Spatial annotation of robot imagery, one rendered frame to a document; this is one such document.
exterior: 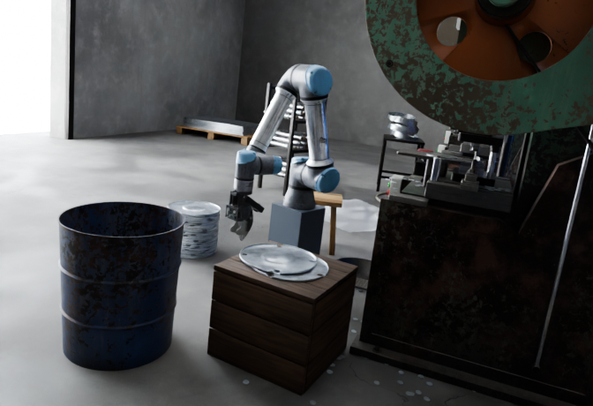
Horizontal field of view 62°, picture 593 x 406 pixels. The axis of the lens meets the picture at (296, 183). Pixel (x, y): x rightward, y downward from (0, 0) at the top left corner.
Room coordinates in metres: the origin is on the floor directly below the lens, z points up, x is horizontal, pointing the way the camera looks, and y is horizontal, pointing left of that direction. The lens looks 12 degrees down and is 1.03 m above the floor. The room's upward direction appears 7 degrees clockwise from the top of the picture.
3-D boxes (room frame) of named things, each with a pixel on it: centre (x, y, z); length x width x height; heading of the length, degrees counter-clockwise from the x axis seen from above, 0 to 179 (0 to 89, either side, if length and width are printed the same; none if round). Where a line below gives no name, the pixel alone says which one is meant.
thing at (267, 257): (1.75, 0.04, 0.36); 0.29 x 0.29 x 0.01
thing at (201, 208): (2.67, 0.55, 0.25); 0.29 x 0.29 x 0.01
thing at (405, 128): (5.05, -1.03, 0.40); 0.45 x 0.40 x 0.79; 172
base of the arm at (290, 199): (2.21, -0.02, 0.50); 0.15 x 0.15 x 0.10
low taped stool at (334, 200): (2.97, -0.12, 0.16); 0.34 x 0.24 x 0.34; 87
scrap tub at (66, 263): (1.65, 0.59, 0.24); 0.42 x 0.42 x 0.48
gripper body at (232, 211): (1.88, 0.21, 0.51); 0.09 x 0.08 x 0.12; 138
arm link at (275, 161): (1.96, 0.13, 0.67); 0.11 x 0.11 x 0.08; 36
